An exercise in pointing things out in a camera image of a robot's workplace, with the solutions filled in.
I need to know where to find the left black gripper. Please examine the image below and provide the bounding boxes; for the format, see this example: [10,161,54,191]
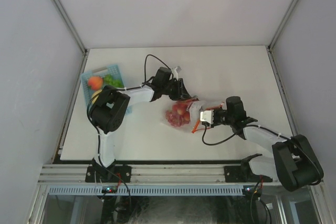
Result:
[162,79,191,101]

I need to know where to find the clear zip top bag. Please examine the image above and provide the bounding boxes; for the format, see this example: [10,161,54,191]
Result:
[163,97,224,133]

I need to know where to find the red fake strawberries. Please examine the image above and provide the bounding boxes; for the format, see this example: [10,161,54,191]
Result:
[169,99,197,123]

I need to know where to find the green fake grape bunch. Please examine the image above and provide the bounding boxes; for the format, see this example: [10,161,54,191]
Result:
[103,74,124,88]

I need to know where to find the yellow fake pear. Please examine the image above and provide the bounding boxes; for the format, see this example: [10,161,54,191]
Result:
[90,89,102,104]

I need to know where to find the orange fake peach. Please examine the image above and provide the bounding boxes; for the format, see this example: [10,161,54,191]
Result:
[87,76,103,91]

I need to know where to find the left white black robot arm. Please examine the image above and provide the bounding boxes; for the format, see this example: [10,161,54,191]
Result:
[87,67,192,182]

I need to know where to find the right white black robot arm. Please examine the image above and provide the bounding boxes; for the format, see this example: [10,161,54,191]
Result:
[201,96,324,191]

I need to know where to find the red fake grape bunch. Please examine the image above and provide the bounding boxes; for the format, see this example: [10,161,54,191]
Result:
[165,110,189,127]

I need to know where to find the light blue plastic basket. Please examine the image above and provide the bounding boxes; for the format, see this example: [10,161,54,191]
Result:
[80,64,124,111]

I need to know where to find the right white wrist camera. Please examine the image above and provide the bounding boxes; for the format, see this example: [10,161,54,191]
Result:
[199,110,214,125]

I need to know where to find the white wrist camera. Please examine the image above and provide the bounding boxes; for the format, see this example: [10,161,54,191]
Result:
[199,110,214,125]
[171,66,182,80]

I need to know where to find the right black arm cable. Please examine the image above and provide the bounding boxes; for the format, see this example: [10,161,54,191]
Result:
[201,122,244,146]

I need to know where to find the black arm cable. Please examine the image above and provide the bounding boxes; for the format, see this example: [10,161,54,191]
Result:
[201,122,244,146]
[87,54,175,162]

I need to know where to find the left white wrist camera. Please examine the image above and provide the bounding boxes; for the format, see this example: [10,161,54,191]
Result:
[171,66,182,80]

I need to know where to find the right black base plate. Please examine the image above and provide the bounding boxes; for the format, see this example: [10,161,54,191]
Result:
[224,165,273,183]

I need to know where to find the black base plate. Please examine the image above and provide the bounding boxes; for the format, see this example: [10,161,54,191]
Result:
[85,165,132,183]
[224,165,273,183]

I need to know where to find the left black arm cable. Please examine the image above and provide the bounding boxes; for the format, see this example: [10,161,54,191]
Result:
[87,54,175,162]

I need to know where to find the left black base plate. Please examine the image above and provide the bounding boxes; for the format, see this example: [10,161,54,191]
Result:
[85,165,132,183]

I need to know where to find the light blue slotted cable duct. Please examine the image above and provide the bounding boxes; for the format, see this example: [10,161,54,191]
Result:
[49,185,244,196]

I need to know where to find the aluminium front rail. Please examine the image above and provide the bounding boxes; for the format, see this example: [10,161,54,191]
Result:
[38,159,323,185]

